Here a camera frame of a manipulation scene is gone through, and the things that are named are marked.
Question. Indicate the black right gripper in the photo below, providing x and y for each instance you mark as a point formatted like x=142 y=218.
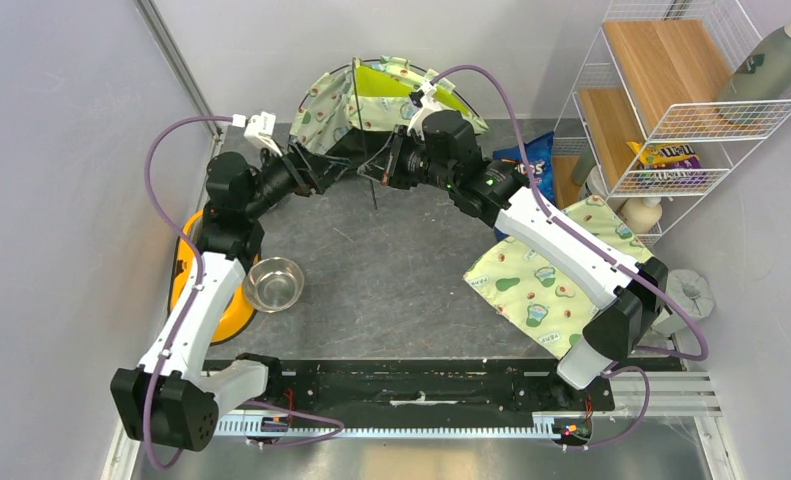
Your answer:
x=380 y=166

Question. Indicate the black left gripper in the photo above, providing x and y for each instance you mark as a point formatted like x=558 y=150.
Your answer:
x=307 y=169

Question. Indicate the green avocado-print pet tent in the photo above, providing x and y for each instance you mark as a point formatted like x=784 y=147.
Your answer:
x=342 y=106

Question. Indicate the long black tent pole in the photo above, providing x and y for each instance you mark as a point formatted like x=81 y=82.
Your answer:
x=355 y=82

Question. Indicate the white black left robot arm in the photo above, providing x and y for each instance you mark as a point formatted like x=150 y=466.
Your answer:
x=196 y=318

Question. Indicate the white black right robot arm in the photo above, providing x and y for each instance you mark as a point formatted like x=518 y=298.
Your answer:
x=626 y=292

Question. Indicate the steel pet bowl near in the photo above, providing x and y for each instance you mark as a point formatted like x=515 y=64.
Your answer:
x=273 y=284

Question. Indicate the green avocado-print tent mat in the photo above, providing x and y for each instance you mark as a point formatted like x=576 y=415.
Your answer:
x=537 y=297

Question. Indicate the blue Doritos chip bag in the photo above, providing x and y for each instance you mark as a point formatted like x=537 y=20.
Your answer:
x=539 y=154

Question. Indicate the white jar under shelf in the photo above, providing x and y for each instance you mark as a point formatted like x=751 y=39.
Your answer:
x=594 y=184

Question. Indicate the beige lotion bottle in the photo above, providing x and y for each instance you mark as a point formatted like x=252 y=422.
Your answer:
x=641 y=214

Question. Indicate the yellow M&M's candy bag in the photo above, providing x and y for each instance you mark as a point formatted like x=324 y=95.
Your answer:
x=665 y=156

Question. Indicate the green bottle with beige cap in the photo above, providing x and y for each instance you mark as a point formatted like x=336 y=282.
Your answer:
x=765 y=73

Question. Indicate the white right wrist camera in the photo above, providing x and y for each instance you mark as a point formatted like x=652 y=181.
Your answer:
x=423 y=99

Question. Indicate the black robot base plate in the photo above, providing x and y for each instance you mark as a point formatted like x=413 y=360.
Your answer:
x=431 y=393

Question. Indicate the white wire shelf rack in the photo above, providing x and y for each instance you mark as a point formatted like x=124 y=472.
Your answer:
x=652 y=75

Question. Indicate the aluminium rail with cable comb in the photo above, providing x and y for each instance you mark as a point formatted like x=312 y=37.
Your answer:
x=668 y=391

